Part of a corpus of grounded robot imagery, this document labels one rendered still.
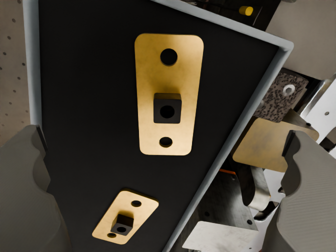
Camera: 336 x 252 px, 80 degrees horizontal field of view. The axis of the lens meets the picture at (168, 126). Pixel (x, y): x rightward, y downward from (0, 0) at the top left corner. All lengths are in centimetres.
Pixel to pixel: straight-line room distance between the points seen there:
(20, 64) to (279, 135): 67
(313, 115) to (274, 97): 18
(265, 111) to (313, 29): 8
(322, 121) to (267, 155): 15
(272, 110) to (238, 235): 21
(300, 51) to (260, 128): 9
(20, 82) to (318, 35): 71
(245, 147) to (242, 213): 13
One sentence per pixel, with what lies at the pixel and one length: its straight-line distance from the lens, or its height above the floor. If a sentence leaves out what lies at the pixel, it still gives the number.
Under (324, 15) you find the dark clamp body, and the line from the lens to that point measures 24.
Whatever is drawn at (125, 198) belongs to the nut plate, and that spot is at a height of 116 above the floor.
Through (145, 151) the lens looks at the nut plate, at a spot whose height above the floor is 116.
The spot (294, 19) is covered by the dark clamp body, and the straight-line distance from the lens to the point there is 23.
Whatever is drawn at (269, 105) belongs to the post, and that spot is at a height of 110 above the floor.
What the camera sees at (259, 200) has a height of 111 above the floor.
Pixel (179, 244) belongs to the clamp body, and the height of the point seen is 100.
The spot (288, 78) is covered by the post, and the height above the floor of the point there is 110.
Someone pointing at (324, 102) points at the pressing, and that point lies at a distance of 40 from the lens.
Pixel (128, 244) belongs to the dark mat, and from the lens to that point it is 27.
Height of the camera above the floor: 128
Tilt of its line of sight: 57 degrees down
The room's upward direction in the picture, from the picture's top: 179 degrees clockwise
